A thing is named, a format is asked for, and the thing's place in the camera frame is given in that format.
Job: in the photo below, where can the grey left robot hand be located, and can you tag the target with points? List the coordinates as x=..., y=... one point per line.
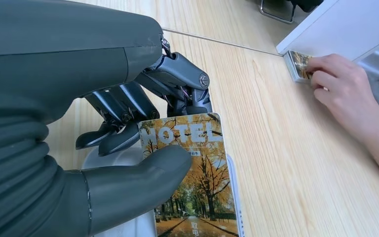
x=62, y=59

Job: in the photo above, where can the stack of hotel cards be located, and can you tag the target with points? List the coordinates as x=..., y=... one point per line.
x=295, y=65

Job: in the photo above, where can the hotel picture ID card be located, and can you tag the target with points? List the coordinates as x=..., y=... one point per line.
x=206, y=183

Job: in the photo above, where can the white desk partition box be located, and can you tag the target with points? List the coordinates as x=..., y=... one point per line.
x=340, y=26

